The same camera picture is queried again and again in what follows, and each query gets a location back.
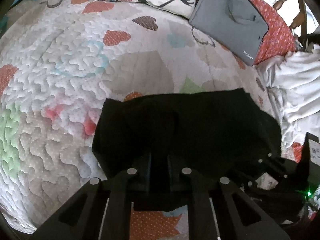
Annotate black pants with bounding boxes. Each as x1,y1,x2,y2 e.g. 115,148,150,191
92,88,281,211

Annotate white crumpled garment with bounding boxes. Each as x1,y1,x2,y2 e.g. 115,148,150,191
255,44,319,148

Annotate wooden chair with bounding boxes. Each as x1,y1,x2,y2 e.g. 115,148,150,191
263,0,319,34

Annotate heart patterned white quilt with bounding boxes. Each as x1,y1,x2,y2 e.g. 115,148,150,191
1,0,276,239

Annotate grey fabric laptop bag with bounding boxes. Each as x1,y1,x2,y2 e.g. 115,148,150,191
189,0,268,66

